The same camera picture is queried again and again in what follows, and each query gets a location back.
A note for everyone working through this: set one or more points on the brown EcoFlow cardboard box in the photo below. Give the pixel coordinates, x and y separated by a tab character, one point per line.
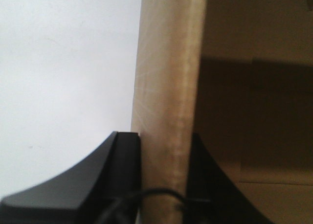
239	73

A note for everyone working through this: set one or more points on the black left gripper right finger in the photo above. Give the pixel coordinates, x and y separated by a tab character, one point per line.
212	197

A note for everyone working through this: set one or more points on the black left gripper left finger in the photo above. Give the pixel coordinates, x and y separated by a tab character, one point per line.
79	194

